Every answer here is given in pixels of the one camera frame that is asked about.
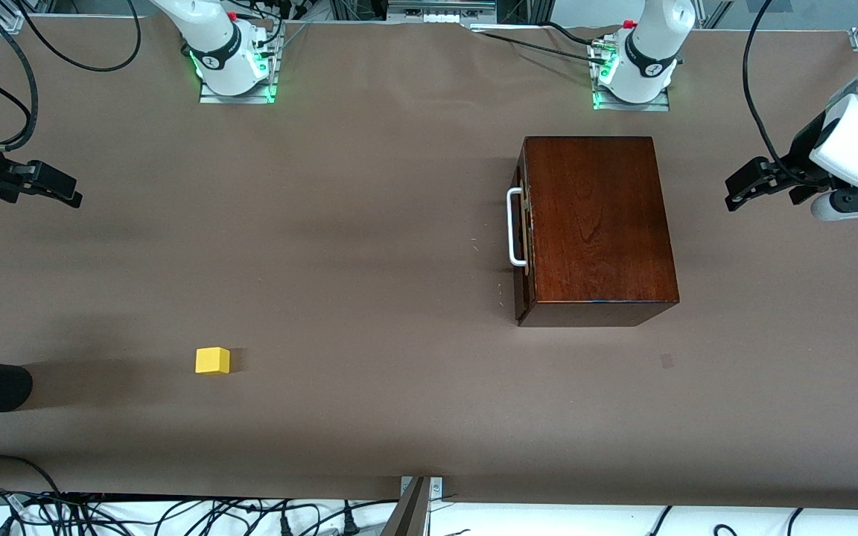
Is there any white drawer handle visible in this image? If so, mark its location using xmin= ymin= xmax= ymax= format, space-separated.
xmin=507 ymin=188 xmax=530 ymax=267

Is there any yellow cube block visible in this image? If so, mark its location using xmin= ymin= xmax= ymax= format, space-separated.
xmin=195 ymin=347 xmax=231 ymax=375

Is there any wooden drawer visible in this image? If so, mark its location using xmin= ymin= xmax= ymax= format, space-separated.
xmin=512 ymin=141 xmax=537 ymax=322

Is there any dark brown wooden cabinet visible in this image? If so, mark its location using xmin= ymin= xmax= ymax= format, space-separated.
xmin=515 ymin=135 xmax=681 ymax=328

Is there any paper table cover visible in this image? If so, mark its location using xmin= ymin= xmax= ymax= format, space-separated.
xmin=0 ymin=16 xmax=858 ymax=513

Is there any silver mounting plate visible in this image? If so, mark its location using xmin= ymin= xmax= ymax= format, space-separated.
xmin=400 ymin=476 xmax=445 ymax=501

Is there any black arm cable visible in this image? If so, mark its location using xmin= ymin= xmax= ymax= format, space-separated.
xmin=742 ymin=0 xmax=810 ymax=187
xmin=0 ymin=0 xmax=142 ymax=150

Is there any short black cable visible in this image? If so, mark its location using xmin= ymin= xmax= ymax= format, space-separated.
xmin=544 ymin=21 xmax=601 ymax=45

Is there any long black cable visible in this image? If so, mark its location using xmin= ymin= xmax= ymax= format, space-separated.
xmin=470 ymin=28 xmax=612 ymax=66

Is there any thin black cable loop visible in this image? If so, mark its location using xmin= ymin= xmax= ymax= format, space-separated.
xmin=0 ymin=454 xmax=65 ymax=500

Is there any silver frame rail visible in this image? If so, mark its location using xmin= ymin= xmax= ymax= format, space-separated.
xmin=388 ymin=0 xmax=497 ymax=23

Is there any black cable tangle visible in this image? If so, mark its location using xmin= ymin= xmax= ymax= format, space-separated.
xmin=0 ymin=488 xmax=400 ymax=536

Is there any dark grey metal post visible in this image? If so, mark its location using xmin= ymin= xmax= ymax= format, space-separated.
xmin=381 ymin=476 xmax=431 ymax=536

